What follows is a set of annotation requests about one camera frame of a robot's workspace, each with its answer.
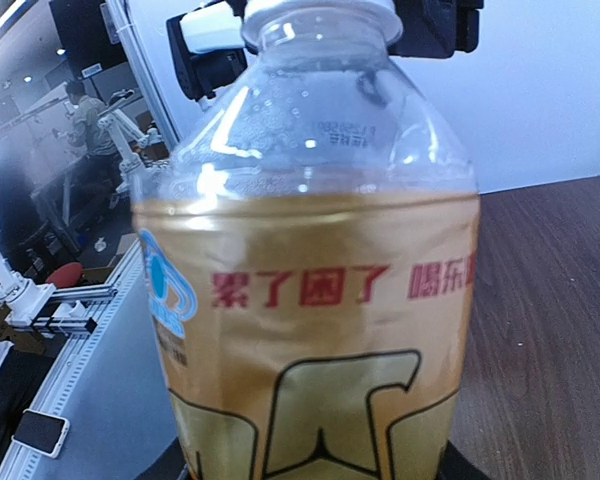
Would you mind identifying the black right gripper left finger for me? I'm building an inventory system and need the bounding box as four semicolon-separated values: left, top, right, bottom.
139;438;191;480

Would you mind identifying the front aluminium frame rail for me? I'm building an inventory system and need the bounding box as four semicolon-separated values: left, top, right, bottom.
0;242;150;479

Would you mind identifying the person in background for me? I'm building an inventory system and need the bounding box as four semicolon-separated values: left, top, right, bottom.
65;80;121;210

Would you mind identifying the white smartphone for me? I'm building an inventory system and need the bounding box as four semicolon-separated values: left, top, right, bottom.
12;409;71;458

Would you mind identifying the left aluminium frame post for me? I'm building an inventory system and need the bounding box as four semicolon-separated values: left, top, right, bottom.
106;0;179;151

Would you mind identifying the large gold label drink bottle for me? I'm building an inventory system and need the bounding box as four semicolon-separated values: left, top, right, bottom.
127;0;481;480

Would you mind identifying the red round object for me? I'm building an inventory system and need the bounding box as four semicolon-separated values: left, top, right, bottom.
45;262;84;289

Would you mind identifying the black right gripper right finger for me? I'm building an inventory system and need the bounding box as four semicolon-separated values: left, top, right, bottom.
437;440;515;480

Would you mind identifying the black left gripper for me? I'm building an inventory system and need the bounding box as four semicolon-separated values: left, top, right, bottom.
166;1;484;102

